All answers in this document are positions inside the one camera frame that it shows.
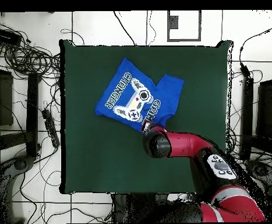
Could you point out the blue printed shirt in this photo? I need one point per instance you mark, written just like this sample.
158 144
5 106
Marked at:
168 93

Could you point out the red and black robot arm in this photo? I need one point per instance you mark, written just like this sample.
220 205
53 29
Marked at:
191 144

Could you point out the dark green tablecloth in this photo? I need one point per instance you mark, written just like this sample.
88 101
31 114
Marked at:
103 163

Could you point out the black power strip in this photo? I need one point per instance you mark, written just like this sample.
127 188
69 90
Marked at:
49 128

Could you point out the black stand beam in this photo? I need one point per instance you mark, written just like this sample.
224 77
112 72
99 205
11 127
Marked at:
247 116
32 105

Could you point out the dark monitor panel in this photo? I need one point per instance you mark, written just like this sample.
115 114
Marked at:
4 98
270 109

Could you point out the grey chair base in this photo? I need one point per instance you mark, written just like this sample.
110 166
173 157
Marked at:
263 171
21 163

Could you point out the black electronics box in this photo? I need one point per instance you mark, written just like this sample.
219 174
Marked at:
5 36

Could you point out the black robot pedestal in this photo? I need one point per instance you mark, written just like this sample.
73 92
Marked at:
131 207

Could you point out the grey rectangular frame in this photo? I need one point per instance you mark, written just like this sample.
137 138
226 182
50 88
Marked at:
168 35

